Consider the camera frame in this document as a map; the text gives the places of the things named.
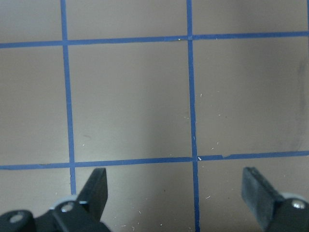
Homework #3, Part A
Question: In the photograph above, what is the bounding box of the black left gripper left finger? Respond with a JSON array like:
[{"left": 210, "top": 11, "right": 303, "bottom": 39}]
[{"left": 52, "top": 168, "right": 108, "bottom": 232}]

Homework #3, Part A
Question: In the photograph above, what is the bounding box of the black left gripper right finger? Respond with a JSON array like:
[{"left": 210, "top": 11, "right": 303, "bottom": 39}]
[{"left": 241, "top": 167, "right": 309, "bottom": 232}]

